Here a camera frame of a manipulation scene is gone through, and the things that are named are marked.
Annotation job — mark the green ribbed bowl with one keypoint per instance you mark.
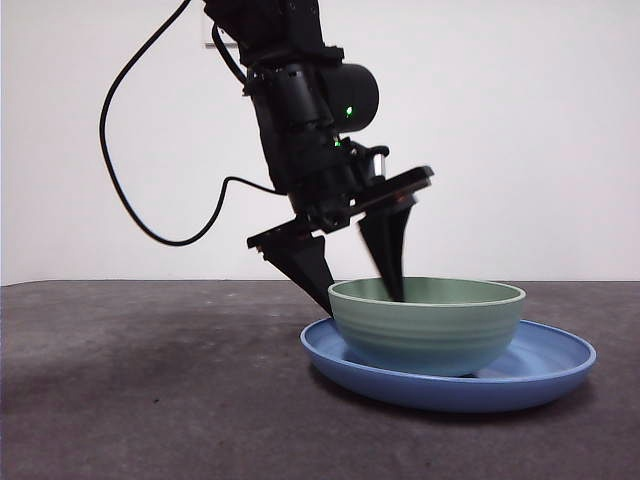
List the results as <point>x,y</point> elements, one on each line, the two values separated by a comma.
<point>425,340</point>

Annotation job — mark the white wall socket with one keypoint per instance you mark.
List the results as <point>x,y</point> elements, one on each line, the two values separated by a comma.
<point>227,44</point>

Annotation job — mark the blue round plate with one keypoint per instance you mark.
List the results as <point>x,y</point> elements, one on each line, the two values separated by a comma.
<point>450,392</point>

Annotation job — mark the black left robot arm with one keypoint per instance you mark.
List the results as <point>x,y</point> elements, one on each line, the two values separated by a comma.
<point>290,100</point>

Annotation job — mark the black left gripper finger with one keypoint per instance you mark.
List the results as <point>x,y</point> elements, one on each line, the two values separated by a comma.
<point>387,250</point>
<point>305,265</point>

